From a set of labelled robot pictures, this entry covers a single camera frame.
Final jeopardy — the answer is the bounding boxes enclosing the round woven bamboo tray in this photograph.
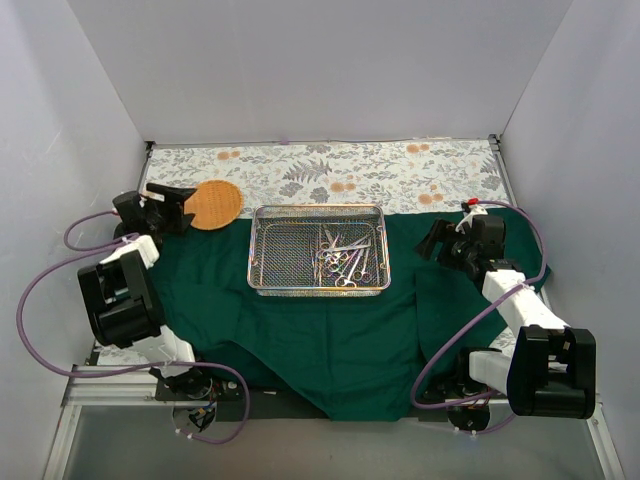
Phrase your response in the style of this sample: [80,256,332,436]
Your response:
[184,180,244,231]

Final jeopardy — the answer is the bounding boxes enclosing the green surgical cloth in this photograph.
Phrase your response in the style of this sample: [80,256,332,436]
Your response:
[144,207,551,424]

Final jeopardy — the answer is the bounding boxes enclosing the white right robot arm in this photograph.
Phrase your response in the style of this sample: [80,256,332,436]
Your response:
[416,208,596,419]

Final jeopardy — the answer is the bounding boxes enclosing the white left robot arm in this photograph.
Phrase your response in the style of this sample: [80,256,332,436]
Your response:
[77,183,213,400]

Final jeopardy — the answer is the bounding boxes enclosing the steel surgical forceps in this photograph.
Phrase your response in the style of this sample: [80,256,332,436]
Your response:
[335,243,371,288]

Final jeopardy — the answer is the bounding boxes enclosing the steel surgical scissors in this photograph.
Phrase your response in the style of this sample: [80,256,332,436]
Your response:
[309,224,374,288]

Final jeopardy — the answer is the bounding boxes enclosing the floral patterned table mat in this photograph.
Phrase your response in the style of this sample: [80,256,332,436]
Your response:
[97,139,564,364]

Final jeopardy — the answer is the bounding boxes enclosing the metal mesh instrument tray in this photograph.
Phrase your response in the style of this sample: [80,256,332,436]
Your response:
[247,204,391,298]

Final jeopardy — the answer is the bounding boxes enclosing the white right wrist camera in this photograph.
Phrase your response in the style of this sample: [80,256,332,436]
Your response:
[459,198,488,226]

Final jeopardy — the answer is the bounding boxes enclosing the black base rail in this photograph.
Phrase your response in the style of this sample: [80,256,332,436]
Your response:
[154,369,481,424]

